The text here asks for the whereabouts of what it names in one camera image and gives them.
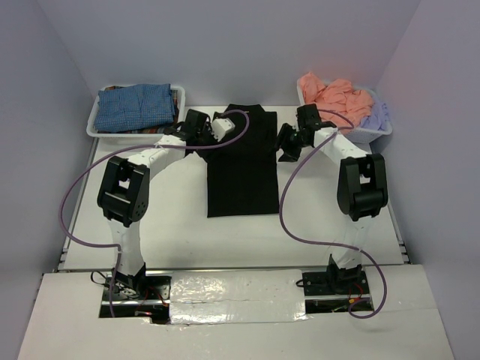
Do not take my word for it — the right white plastic basket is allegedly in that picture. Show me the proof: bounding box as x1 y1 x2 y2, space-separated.
295 77 394 144

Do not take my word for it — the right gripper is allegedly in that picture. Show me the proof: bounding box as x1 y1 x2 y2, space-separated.
268 122 311 163

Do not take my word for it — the lavender shirt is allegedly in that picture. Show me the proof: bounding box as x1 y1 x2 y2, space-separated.
360 97 390 132

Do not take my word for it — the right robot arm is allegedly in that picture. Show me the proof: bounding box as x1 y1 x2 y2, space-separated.
275 104 389 293

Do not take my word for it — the black long sleeve shirt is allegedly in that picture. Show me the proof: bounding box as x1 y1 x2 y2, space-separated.
196 104 279 218

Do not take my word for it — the silver foil tape cover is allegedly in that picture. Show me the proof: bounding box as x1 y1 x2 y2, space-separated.
169 269 307 325

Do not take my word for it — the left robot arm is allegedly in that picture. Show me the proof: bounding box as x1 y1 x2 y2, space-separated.
97 110 235 299

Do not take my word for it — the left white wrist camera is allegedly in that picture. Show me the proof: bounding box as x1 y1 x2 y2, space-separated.
211 118 236 142

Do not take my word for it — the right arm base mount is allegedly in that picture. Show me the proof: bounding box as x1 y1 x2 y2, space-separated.
295 260 374 314

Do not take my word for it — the blue checkered folded shirt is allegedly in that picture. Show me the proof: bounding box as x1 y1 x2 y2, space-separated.
92 82 176 134

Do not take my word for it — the orange pink shirt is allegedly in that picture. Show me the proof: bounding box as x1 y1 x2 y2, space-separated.
297 72 374 127

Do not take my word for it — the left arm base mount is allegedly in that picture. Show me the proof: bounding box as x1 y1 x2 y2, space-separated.
91 271 172 324

